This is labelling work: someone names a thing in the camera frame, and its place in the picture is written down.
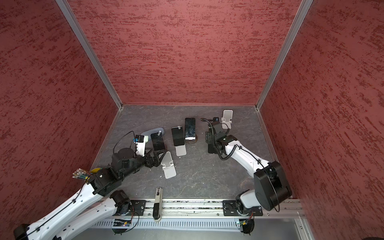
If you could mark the yellow cup with pens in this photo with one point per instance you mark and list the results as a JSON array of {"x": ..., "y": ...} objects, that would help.
[{"x": 81, "y": 174}]

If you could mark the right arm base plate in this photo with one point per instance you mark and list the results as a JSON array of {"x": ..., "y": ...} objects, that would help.
[{"x": 233, "y": 208}]

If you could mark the black phone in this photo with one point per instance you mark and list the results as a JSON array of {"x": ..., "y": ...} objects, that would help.
[
  {"x": 159, "y": 156},
  {"x": 190, "y": 129}
]

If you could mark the purple edged phone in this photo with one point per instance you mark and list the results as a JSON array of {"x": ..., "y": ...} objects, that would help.
[{"x": 158, "y": 141}]

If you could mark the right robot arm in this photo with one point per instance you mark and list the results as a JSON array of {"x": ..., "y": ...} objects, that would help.
[{"x": 271, "y": 186}]

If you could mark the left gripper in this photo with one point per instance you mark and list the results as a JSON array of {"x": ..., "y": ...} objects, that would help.
[{"x": 150, "y": 163}]

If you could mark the grey oval pad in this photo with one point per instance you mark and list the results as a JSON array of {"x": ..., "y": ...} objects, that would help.
[{"x": 153, "y": 131}]

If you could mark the white phone stand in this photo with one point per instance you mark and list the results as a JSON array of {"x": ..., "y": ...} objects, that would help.
[
  {"x": 168, "y": 166},
  {"x": 227, "y": 119},
  {"x": 181, "y": 150}
]

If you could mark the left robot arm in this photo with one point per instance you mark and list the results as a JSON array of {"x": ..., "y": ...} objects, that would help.
[{"x": 97, "y": 199}]

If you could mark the aluminium rail frame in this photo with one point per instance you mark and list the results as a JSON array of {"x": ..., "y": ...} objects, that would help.
[{"x": 213, "y": 209}]

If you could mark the black phone on wooden stand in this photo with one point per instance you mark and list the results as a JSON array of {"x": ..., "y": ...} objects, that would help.
[{"x": 190, "y": 129}]

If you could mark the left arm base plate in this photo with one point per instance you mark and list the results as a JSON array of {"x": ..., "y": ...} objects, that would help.
[{"x": 137, "y": 207}]

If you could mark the black phone stand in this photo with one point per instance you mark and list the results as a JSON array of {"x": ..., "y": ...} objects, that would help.
[{"x": 178, "y": 136}]

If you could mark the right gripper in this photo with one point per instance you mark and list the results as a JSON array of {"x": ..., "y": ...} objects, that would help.
[{"x": 209, "y": 137}]

